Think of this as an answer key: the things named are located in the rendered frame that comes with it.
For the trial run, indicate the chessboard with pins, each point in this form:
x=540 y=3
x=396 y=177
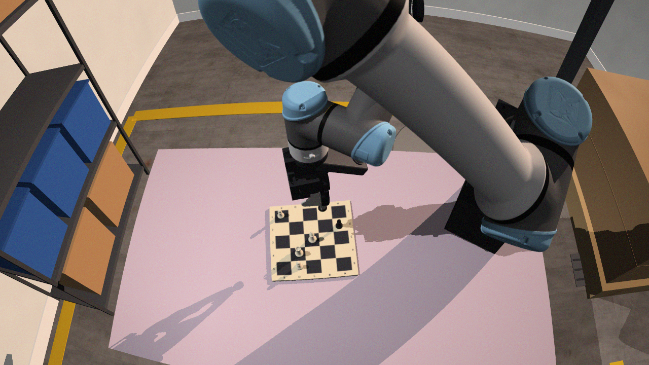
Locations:
x=332 y=255

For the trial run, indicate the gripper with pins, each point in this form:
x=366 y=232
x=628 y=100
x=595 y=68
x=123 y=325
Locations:
x=312 y=184

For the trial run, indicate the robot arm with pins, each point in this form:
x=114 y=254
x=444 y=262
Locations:
x=520 y=166

